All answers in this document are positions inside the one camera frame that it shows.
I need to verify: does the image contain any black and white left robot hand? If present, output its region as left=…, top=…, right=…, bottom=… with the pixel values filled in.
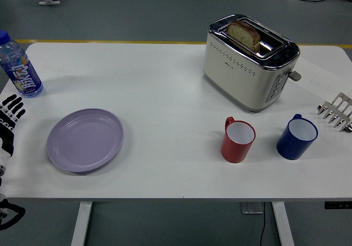
left=0, top=94, right=27, bottom=164

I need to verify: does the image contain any lavender round plate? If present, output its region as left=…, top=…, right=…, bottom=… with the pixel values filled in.
left=46, top=107, right=125, bottom=173

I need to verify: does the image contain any blue-labelled drink bottle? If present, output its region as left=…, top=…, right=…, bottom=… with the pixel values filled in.
left=0, top=30, right=44, bottom=99

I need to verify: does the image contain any white table leg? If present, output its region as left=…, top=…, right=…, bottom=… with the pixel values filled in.
left=271, top=201, right=295, bottom=246
left=70, top=201, right=93, bottom=246

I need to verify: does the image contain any red cup with white inside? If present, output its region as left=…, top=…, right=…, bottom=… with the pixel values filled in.
left=221, top=116, right=257, bottom=164

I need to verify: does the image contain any cream and chrome toaster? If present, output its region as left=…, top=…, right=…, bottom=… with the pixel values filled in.
left=202, top=14, right=303, bottom=113

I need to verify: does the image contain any slice of brown bread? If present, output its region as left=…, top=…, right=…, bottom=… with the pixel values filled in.
left=225, top=19, right=261, bottom=53

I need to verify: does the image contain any blue cup with white inside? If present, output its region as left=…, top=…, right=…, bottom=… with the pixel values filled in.
left=276, top=113, right=319, bottom=161

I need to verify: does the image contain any white paper sheet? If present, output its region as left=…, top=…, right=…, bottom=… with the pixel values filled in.
left=285, top=56, right=352, bottom=101

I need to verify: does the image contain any silver metal toast rack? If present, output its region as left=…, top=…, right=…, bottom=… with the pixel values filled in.
left=317, top=92, right=352, bottom=133

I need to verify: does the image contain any black table control panel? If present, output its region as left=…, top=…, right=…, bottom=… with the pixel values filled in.
left=324, top=200, right=352, bottom=210

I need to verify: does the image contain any clear bracket under table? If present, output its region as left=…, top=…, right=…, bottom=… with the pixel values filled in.
left=240, top=201, right=265, bottom=215

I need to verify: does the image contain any black cable under table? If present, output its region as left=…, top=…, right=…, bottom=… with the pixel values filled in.
left=259, top=214, right=267, bottom=246

